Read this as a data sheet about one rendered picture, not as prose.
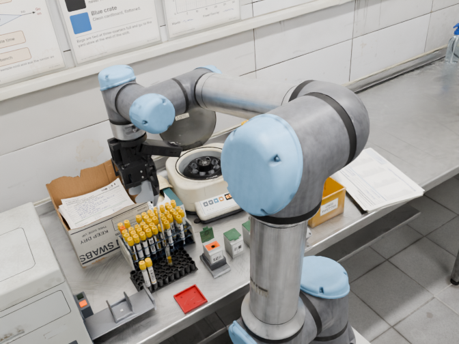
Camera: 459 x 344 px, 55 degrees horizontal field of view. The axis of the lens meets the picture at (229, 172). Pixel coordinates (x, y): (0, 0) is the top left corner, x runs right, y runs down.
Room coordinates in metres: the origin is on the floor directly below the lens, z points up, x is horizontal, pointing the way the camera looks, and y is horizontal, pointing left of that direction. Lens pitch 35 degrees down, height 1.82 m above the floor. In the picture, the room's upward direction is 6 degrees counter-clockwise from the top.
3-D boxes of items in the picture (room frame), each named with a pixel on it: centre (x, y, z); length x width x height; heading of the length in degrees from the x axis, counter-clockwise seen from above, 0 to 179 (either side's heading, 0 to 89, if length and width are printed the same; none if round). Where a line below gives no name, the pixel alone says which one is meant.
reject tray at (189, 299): (0.77, 0.14, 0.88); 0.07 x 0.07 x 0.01; 29
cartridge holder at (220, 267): (0.89, 0.07, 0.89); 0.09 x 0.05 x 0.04; 26
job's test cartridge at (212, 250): (0.89, 0.07, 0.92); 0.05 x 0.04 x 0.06; 26
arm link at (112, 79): (0.88, 0.21, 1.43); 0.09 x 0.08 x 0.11; 37
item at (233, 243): (0.94, 0.01, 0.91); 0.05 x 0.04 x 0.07; 29
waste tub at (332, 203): (1.09, -0.26, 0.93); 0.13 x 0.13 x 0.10; 28
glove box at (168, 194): (1.18, 0.25, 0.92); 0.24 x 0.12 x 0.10; 29
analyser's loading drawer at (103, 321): (0.72, 0.33, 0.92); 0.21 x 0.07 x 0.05; 119
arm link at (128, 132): (0.88, 0.21, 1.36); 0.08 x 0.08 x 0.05
